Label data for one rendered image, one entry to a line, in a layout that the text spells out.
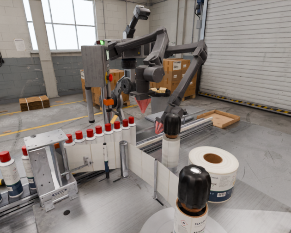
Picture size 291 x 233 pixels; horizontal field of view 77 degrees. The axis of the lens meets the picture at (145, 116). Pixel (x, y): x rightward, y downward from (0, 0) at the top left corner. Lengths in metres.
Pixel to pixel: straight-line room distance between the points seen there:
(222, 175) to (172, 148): 0.25
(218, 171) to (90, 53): 0.73
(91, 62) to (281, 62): 4.59
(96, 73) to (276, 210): 0.94
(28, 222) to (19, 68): 5.54
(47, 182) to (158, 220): 0.44
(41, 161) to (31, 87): 5.61
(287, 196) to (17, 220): 1.16
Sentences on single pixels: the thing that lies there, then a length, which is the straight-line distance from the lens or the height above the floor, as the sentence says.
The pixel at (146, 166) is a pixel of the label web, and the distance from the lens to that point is 0.79.
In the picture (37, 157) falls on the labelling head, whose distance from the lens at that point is 0.76.
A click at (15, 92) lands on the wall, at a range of 6.32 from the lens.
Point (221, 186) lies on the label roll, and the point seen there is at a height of 0.97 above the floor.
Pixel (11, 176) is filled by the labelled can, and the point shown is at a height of 0.99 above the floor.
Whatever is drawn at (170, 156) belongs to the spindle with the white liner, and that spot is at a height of 0.98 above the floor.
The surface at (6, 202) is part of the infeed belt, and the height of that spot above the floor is 0.88.
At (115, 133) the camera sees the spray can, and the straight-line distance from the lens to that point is 1.01.
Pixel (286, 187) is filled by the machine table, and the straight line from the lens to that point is 1.17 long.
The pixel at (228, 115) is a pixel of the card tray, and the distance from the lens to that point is 1.93.
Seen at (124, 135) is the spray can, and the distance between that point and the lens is 1.04.
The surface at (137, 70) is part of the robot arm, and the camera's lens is 0.78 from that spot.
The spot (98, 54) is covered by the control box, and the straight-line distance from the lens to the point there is 0.90.
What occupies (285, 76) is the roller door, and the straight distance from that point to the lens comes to 5.08.
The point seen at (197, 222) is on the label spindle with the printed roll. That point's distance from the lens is 0.55.
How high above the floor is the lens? 1.47
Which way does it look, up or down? 21 degrees down
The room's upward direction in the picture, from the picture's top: straight up
